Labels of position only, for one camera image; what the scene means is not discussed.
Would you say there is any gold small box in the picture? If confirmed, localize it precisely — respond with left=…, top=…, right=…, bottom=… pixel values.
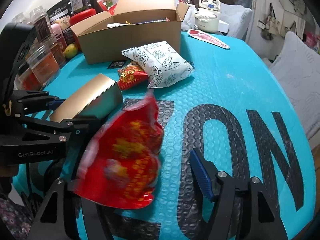
left=49, top=74, right=123, bottom=122

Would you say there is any small red festive snack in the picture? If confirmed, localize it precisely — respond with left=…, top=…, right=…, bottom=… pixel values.
left=118, top=61, right=148, bottom=90

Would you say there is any large red snack bag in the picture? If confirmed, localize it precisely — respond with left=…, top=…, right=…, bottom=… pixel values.
left=72, top=92, right=164, bottom=210

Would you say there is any white illustrated snack bag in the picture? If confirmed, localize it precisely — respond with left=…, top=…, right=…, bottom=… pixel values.
left=121, top=41, right=194, bottom=89

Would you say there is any clear jar orange label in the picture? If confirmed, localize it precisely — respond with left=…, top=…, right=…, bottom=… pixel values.
left=27, top=44, right=60, bottom=85

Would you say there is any yellow green citrus fruit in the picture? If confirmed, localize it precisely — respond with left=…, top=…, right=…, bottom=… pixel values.
left=63, top=43, right=78, bottom=60

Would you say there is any pink bottle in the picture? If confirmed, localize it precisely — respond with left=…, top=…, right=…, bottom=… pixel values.
left=51, top=23, right=67, bottom=52

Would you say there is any teal bubble mat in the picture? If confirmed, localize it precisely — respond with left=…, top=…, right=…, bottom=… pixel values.
left=12, top=31, right=317, bottom=240

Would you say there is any tall jar dark label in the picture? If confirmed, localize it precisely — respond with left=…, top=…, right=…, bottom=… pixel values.
left=30, top=6, right=52, bottom=42

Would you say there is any black snack pouch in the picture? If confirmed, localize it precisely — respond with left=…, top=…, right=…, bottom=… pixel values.
left=47, top=0, right=105, bottom=24

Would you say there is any red plastic canister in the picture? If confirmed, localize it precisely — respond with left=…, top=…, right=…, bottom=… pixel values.
left=69, top=8, right=96, bottom=26

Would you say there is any brown cardboard box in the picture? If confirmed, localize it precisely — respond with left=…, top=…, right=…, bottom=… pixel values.
left=71, top=0, right=189, bottom=64

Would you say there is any pink red flat packet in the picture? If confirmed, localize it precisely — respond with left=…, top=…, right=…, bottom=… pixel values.
left=187, top=29, right=230, bottom=49

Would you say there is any grey leaf pattern cushion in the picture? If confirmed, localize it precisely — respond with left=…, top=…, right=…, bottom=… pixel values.
left=269, top=31, right=319, bottom=139

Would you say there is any grey sofa cushion far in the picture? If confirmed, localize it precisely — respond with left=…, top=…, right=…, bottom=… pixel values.
left=220, top=3, right=253, bottom=40

